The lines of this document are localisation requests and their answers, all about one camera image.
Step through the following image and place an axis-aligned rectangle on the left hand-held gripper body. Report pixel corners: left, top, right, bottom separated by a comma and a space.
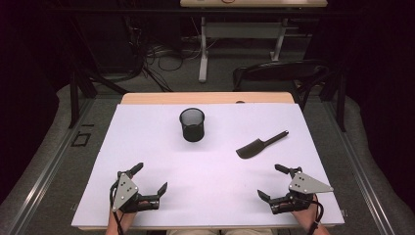
110, 170, 161, 214

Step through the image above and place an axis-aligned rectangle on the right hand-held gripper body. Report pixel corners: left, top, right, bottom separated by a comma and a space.
269, 166, 335, 215

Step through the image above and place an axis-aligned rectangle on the black spatula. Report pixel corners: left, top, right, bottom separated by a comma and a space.
235, 129, 290, 160

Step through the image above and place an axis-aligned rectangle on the person's right hand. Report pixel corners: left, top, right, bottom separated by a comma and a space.
283, 194, 319, 228

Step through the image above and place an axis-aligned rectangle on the person's left hand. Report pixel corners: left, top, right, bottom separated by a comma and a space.
112, 200, 155, 226

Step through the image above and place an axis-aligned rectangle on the white table mat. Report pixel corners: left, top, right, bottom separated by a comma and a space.
70, 103, 346, 228

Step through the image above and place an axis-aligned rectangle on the black mesh pen cup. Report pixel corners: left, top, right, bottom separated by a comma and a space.
178, 107, 206, 143

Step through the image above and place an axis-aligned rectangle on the black metal stand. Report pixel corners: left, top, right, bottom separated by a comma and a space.
67, 19, 130, 129
317, 62, 347, 133

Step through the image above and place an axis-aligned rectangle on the black chair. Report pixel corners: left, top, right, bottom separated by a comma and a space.
232, 59, 331, 113

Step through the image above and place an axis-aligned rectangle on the wooden table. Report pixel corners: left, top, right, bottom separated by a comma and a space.
72, 91, 341, 231

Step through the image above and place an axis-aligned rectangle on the desk with white legs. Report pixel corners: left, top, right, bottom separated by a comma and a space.
179, 0, 329, 83

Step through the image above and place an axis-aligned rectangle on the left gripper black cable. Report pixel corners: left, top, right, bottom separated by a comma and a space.
109, 180, 125, 235

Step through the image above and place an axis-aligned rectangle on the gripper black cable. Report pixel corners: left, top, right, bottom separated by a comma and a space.
109, 180, 125, 235
306, 194, 325, 235

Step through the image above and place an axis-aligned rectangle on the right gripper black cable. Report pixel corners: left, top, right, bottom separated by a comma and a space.
306, 194, 325, 235

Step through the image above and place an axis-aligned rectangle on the aluminium floor rail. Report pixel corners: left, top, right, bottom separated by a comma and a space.
324, 99, 397, 235
6, 97, 96, 235

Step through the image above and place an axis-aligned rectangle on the bundle of floor cables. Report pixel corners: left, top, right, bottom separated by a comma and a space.
125, 14, 218, 93

